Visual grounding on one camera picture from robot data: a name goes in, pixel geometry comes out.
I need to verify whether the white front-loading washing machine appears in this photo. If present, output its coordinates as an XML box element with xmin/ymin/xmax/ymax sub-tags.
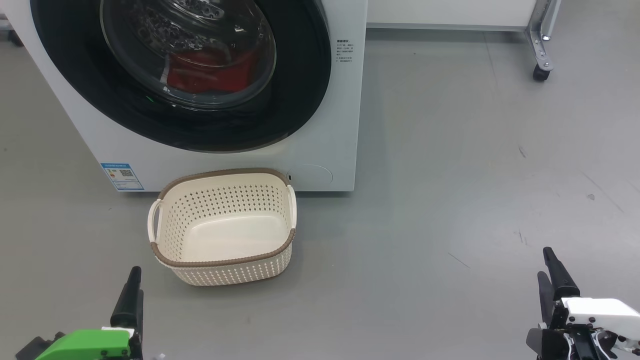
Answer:
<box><xmin>0</xmin><ymin>0</ymin><xmax>368</xmax><ymax>193</ymax></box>

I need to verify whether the blue energy label sticker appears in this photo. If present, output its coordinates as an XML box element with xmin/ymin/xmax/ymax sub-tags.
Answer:
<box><xmin>100</xmin><ymin>162</ymin><xmax>145</xmax><ymax>192</ymax></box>

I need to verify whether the washing machine glass door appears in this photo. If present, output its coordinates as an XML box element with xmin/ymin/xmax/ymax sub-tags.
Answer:
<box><xmin>30</xmin><ymin>0</ymin><xmax>332</xmax><ymax>153</ymax></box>

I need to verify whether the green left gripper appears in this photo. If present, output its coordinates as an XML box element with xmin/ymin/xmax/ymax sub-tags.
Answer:
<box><xmin>35</xmin><ymin>266</ymin><xmax>145</xmax><ymax>360</ymax></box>

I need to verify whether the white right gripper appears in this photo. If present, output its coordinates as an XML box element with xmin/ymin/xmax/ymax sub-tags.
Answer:
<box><xmin>526</xmin><ymin>247</ymin><xmax>640</xmax><ymax>360</ymax></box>

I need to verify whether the cream perforated basket brown rim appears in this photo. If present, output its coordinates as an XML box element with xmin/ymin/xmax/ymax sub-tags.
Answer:
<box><xmin>147</xmin><ymin>168</ymin><xmax>298</xmax><ymax>287</ymax></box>

